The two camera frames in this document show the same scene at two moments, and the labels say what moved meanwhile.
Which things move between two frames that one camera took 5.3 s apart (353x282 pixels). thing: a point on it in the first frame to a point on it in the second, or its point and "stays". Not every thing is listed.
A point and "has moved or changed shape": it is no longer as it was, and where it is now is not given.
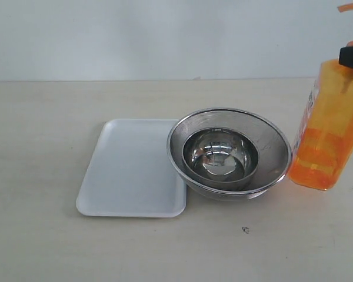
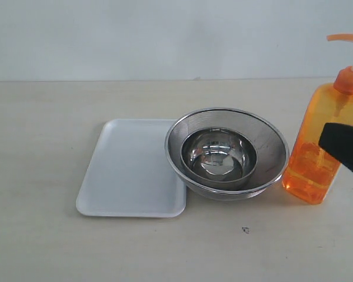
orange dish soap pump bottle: [328, 148] has moved or changed shape
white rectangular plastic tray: [130, 175] stays
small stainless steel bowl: [220, 158] stays
